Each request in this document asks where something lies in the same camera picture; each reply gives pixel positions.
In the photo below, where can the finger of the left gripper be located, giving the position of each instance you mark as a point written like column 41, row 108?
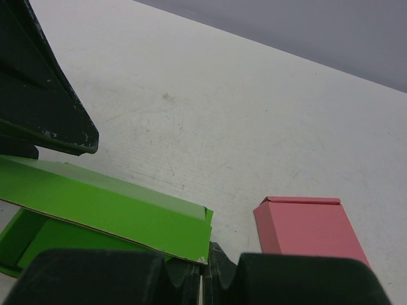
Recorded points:
column 38, row 104
column 14, row 147

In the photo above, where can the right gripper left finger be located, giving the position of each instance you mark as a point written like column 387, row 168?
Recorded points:
column 83, row 276

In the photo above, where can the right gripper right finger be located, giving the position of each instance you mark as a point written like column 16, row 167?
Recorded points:
column 288, row 279

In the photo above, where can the green paper box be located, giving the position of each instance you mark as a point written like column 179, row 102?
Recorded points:
column 61, row 205

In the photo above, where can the pink paper box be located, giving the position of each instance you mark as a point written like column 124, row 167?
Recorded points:
column 306, row 226

